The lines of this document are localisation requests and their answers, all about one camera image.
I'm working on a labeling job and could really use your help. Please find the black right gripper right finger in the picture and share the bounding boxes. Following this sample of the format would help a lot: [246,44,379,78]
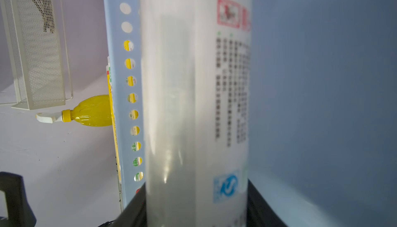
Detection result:
[246,180,287,227]

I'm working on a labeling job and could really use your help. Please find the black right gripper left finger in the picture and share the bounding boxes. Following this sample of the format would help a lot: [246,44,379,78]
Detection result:
[100,192,147,227]

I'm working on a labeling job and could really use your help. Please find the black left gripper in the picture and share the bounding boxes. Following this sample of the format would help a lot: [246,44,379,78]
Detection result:
[1,172,37,227]

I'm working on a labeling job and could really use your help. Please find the clear wrap roll red label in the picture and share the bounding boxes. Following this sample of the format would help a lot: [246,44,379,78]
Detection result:
[140,0,253,227]

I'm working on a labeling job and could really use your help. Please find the yellow plastic wrap roll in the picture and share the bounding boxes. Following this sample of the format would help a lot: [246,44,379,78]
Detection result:
[106,56,122,198]

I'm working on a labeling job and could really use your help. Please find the blue plastic basket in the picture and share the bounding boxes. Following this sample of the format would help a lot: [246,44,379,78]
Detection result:
[104,0,145,209]

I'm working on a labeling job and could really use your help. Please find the yellow spray bottle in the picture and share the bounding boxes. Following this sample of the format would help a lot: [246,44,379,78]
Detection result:
[36,95,112,127]

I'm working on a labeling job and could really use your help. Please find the white mesh lower shelf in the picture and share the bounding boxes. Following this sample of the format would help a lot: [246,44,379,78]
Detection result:
[1,0,73,110]

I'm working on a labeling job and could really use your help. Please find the brown twigs in shelf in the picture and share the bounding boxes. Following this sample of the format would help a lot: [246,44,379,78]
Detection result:
[32,0,55,34]

